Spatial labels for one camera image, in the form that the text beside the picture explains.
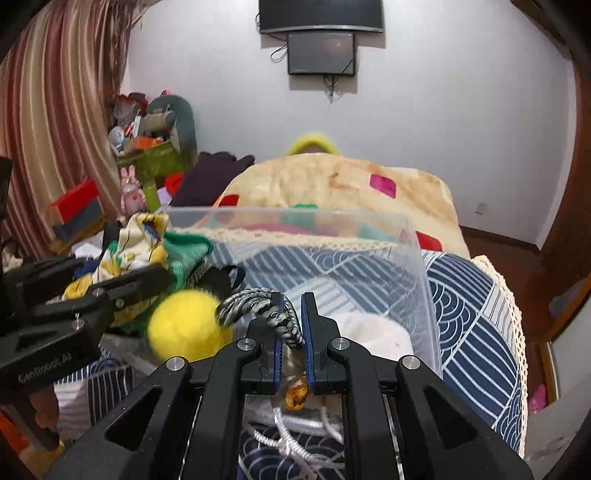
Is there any floral fabric scrunchie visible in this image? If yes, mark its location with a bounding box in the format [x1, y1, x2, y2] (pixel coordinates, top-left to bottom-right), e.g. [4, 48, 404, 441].
[61, 213, 170, 335]

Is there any yellow fuzzy ball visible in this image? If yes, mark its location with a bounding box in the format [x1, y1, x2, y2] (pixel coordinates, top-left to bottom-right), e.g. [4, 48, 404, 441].
[146, 289, 232, 362]

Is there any white drawstring pouch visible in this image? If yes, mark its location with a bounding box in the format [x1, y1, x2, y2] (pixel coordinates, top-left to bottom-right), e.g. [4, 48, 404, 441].
[242, 298, 400, 479]

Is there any grey braided rope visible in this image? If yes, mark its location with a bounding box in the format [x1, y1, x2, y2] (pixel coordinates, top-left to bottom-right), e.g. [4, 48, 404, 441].
[215, 287, 306, 347]

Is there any black knitted hat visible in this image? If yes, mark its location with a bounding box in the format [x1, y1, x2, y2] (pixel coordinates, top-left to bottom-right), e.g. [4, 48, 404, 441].
[185, 261, 245, 301]

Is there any person's right hand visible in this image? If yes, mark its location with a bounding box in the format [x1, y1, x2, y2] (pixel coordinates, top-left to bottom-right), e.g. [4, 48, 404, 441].
[29, 385, 59, 429]

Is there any red box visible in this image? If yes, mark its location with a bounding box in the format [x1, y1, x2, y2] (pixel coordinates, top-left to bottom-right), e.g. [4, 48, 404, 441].
[45, 180, 99, 226]

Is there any clear plastic storage bin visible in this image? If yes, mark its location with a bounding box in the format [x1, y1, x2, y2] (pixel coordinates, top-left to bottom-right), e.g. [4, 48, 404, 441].
[98, 205, 444, 402]

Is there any pink rabbit plush toy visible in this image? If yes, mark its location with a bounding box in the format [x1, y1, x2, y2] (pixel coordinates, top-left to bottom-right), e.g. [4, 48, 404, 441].
[118, 165, 147, 225]

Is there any blue patterned tablecloth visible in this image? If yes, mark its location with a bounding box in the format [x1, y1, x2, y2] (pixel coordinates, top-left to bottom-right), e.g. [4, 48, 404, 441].
[235, 251, 528, 479]

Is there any green bottle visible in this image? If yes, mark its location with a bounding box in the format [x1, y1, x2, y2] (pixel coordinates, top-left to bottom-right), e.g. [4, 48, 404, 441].
[142, 180, 161, 213]

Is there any red cloth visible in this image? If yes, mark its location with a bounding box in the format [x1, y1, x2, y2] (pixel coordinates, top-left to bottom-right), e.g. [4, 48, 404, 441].
[164, 172, 184, 197]

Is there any dark purple garment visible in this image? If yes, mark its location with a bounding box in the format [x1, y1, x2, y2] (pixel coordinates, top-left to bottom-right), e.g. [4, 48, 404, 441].
[169, 152, 256, 207]

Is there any green storage box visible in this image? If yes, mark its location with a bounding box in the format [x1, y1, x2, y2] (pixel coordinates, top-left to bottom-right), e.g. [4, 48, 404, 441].
[115, 142, 192, 184]

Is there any striped red gold curtain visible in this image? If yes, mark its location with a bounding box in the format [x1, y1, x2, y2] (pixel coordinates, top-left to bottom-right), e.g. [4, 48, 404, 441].
[1, 1, 138, 257]

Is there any grey green plush toy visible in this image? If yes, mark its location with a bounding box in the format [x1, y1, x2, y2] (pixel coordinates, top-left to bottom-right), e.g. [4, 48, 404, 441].
[139, 95, 197, 161]

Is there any brown wooden door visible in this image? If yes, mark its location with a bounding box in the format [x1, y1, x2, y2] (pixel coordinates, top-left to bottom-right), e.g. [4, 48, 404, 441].
[514, 1, 590, 344]

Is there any beige plush blanket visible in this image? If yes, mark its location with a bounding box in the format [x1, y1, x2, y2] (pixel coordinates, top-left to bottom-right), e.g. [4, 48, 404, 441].
[214, 153, 470, 259]

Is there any wall power socket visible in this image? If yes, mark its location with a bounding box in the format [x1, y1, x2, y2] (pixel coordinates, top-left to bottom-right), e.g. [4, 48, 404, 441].
[475, 202, 488, 215]

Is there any yellow plush ring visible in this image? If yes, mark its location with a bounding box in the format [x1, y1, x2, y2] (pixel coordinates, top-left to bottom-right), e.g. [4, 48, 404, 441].
[285, 132, 342, 157]

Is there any large wall television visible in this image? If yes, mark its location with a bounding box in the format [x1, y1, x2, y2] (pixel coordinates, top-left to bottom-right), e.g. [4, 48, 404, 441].
[259, 0, 384, 33]

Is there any small wall monitor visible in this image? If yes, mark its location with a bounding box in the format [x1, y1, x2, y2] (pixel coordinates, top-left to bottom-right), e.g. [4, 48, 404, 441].
[287, 31, 356, 76]

